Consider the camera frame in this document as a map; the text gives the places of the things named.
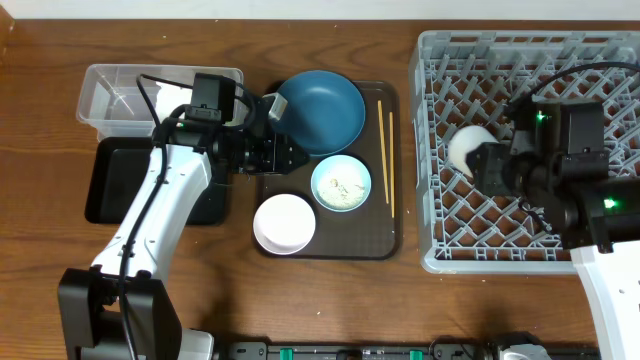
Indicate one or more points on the pale green cup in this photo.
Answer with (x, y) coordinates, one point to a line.
(463, 142)

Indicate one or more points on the light blue bowl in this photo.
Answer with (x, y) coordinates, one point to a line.
(342, 163)

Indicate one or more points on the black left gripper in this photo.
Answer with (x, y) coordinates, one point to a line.
(280, 152)

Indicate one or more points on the clear plastic bin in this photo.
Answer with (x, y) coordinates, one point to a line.
(110, 100)

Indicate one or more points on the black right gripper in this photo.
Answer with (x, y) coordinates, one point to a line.
(488, 172)

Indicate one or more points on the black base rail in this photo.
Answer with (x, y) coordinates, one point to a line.
(263, 351)

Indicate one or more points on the white napkin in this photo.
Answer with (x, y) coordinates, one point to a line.
(169, 97)

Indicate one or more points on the rice leftovers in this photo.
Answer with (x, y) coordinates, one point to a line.
(341, 190)

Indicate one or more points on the pink white bowl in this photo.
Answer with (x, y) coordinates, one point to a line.
(284, 224)

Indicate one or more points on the wooden chopstick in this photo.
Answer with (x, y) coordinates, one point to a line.
(383, 150)
(392, 163)

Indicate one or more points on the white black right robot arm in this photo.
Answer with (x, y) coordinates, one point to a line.
(557, 161)

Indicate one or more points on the grey dishwasher rack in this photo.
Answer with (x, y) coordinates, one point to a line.
(462, 78)

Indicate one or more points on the dark blue plate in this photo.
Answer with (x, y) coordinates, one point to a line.
(324, 114)

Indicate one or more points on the black plastic tray bin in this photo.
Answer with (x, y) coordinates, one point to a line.
(119, 170)

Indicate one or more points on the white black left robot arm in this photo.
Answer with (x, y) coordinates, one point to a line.
(119, 308)

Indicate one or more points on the dark brown serving tray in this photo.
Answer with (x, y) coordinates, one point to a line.
(373, 231)

